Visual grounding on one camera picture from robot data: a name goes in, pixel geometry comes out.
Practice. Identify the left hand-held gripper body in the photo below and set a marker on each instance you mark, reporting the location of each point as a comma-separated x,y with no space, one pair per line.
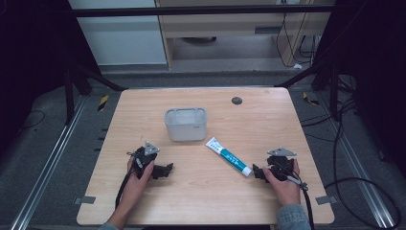
144,157

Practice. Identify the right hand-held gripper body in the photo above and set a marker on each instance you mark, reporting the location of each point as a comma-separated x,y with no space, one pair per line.
281,161

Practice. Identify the person's left hand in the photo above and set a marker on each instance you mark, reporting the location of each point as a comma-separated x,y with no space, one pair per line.
138,187

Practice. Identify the person's right hand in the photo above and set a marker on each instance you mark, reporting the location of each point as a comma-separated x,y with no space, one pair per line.
285,190

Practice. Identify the white and teal toothpaste tube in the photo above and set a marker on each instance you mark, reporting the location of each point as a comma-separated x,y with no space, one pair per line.
227,156

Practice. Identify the white plastic container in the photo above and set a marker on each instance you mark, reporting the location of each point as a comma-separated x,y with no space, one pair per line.
185,124

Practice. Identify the grey tape piece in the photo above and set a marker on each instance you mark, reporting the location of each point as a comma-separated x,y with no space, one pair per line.
85,200
326,200

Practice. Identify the yellow and black tape strip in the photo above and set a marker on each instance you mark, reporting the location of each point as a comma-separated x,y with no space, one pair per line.
103,103
310,100

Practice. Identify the grey round table grommet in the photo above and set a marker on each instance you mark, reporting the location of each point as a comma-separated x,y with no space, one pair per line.
236,101

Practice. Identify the black metal stand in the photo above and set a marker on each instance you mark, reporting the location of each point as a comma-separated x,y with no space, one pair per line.
69,96
333,92

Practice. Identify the white cabinet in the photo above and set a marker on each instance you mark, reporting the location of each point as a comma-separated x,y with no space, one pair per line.
121,38

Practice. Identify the dark curtain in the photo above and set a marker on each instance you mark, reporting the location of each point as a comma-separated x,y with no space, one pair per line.
32,57
376,70

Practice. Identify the light wooden desk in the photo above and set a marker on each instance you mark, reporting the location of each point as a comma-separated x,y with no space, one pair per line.
223,25

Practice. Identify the aluminium floor rail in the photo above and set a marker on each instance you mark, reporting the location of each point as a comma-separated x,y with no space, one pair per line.
360,172
48,166

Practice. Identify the black horizontal frame bar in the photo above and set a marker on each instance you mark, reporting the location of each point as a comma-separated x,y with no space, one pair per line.
198,10

